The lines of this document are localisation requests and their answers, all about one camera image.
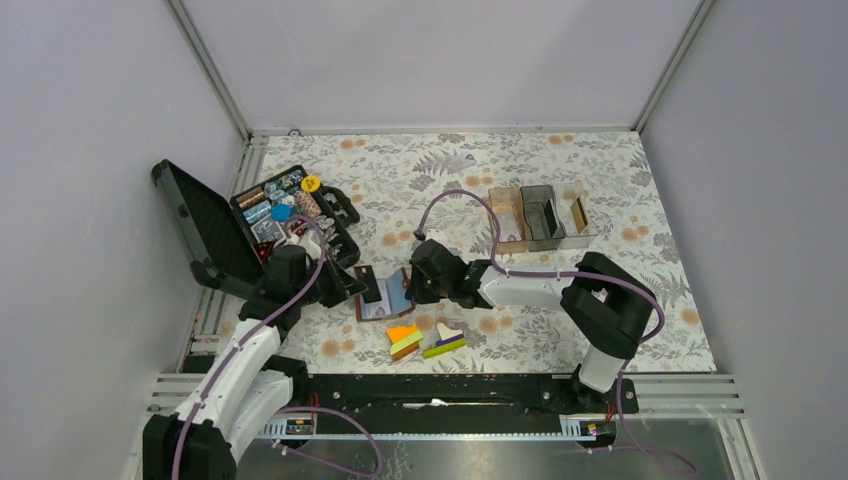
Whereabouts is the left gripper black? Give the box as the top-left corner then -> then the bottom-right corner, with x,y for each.
294,252 -> 367,308

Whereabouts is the black VIP credit card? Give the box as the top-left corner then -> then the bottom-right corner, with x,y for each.
354,265 -> 382,304

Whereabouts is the silver VIP credit card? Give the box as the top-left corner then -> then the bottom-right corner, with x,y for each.
362,304 -> 397,321

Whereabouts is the brown leather card holder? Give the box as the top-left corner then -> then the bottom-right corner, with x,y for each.
355,267 -> 416,322

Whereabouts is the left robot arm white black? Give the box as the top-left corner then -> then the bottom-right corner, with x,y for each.
141,245 -> 367,479

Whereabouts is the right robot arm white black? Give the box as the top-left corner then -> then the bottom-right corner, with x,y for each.
407,239 -> 664,412

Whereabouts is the white purple green card stack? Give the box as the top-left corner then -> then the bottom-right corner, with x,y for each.
423,323 -> 466,359

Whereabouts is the orange green brown card stack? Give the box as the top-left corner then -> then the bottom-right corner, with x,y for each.
386,325 -> 423,362

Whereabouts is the silver card on mat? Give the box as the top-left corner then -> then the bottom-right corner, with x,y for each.
442,153 -> 476,174

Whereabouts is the black VIP card stack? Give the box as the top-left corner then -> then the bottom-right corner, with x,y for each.
542,200 -> 561,239

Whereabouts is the gold card stack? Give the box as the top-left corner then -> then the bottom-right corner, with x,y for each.
570,197 -> 589,234

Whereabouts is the blue poker chip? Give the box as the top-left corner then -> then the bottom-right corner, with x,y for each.
270,203 -> 292,222

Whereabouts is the yellow poker chip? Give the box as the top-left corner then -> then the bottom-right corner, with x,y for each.
300,175 -> 322,194

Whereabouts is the black poker chip case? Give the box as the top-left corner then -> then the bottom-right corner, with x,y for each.
151,159 -> 361,299

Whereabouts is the floral patterned table mat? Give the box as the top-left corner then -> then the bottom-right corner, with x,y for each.
258,132 -> 716,373

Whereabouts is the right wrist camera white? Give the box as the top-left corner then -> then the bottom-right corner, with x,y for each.
413,228 -> 448,244

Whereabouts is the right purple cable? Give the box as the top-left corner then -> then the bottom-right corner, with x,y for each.
413,189 -> 700,478

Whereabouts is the purple cable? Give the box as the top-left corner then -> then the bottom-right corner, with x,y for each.
170,215 -> 386,480
413,189 -> 700,478

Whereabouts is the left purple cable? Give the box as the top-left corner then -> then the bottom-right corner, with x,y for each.
170,215 -> 386,480

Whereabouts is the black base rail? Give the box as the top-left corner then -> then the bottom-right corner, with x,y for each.
292,374 -> 640,436

